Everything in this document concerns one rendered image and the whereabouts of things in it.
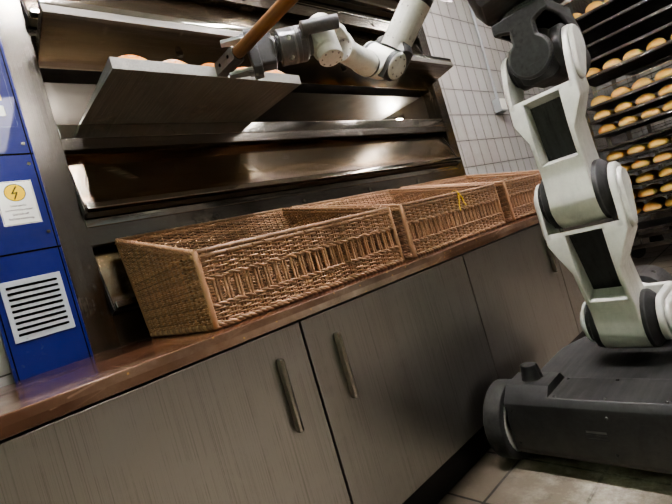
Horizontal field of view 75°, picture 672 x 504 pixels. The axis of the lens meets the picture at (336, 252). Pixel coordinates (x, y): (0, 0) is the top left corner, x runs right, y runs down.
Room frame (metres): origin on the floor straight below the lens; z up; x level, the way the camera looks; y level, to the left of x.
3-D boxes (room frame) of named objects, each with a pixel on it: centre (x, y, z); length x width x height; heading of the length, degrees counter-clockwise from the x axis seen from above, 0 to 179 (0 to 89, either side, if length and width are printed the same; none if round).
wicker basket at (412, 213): (1.53, -0.25, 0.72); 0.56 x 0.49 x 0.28; 132
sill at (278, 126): (1.75, -0.05, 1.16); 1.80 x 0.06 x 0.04; 131
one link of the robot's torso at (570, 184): (1.07, -0.62, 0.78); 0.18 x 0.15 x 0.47; 43
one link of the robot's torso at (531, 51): (1.12, -0.67, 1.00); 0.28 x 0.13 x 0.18; 133
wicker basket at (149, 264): (1.15, 0.19, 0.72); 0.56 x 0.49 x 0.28; 130
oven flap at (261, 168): (1.73, -0.06, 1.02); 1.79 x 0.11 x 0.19; 131
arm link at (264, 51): (1.11, 0.01, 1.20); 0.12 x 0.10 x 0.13; 98
